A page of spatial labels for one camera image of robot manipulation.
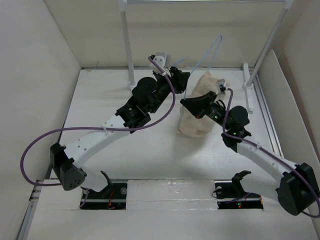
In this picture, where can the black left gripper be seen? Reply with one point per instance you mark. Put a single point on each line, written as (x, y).
(178, 79)

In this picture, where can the beige trousers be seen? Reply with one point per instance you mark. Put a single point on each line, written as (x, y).
(189, 125)

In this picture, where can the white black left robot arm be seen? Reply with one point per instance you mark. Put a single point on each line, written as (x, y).
(68, 161)

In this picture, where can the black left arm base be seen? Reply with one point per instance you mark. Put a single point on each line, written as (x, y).
(115, 198)

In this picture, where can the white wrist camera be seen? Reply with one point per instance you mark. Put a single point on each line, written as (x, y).
(162, 59)
(221, 86)

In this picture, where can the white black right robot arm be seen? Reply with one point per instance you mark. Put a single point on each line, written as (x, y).
(294, 187)

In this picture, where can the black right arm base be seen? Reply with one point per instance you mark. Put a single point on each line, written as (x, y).
(228, 198)

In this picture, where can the white clothes rack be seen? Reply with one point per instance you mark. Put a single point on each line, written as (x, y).
(248, 78)

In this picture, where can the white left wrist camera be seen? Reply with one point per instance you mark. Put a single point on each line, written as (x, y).
(162, 59)

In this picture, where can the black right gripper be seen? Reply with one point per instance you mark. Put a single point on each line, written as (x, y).
(198, 105)

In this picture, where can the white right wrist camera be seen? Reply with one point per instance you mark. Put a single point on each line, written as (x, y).
(221, 86)

